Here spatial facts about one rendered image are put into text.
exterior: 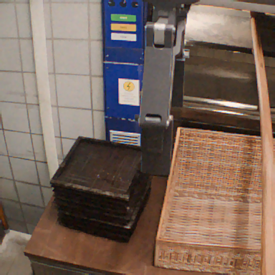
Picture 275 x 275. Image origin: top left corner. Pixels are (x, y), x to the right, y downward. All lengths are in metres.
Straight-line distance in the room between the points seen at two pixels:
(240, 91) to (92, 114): 0.60
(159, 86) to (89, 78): 1.27
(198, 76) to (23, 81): 0.72
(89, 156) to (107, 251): 0.35
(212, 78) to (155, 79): 1.19
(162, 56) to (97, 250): 1.20
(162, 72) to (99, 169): 1.14
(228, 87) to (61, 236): 0.82
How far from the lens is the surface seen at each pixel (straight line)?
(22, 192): 2.18
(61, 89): 1.72
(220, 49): 1.50
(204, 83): 1.57
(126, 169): 1.50
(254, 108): 1.17
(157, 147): 0.42
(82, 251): 1.53
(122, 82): 1.58
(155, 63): 0.38
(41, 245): 1.57
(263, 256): 0.73
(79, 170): 1.51
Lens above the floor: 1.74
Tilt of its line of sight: 35 degrees down
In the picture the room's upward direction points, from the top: straight up
